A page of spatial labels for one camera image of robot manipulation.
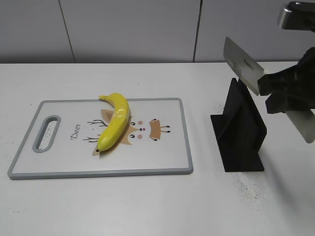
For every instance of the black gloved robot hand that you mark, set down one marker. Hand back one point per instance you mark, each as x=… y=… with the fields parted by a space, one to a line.
x=292 y=89

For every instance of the white handled kitchen knife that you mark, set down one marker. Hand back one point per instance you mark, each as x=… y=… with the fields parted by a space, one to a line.
x=249 y=72

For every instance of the yellow plastic banana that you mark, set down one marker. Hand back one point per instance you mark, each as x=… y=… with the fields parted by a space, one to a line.
x=118 y=121

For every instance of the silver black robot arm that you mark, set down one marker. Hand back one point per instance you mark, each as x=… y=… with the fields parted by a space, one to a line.
x=297 y=15

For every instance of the black knife stand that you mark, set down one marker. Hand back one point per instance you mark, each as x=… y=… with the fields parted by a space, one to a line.
x=239 y=130

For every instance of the white deer cutting board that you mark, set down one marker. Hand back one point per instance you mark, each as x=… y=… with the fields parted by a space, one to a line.
x=61 y=141

